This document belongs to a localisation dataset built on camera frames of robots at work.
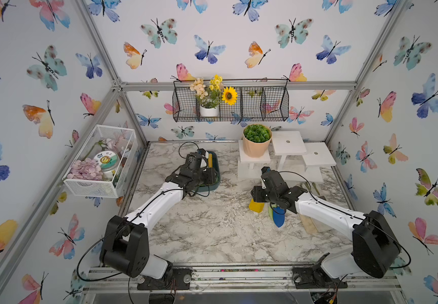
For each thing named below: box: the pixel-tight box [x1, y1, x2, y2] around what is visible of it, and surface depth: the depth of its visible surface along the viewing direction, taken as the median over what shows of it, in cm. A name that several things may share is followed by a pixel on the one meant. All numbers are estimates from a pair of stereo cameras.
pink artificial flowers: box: [66, 157, 104, 181], surface depth 61 cm
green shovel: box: [208, 153, 214, 169], surface depth 109 cm
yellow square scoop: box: [248, 198, 265, 214], surface depth 93 cm
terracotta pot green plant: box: [242, 123, 273, 158], surface depth 88 cm
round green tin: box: [93, 150, 119, 171], surface depth 67 cm
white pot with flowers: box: [189, 74, 238, 118], surface depth 86 cm
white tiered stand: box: [236, 130, 337, 183], surface depth 95 cm
